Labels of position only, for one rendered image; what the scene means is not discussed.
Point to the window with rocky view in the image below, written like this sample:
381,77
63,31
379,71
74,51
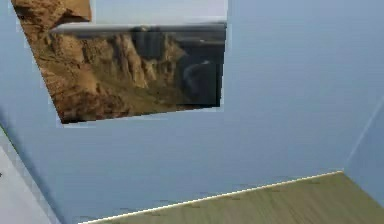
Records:
110,73

